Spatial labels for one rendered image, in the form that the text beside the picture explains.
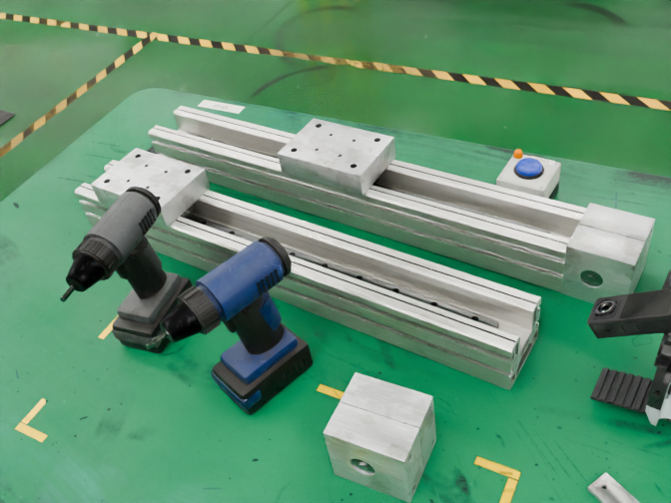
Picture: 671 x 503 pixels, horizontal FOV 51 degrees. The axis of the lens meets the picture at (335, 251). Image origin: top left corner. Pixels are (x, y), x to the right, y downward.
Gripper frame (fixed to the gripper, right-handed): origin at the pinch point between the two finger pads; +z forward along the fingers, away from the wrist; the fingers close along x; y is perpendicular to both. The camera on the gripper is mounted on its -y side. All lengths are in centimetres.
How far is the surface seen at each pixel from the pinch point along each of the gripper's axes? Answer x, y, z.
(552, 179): 31.9, -24.2, -2.5
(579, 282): 14.1, -13.8, -0.3
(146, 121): 26, -112, 3
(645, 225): 22.2, -8.1, -6.4
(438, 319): -4.2, -26.3, -5.5
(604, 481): -12.1, -2.1, 2.3
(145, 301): -18, -67, -4
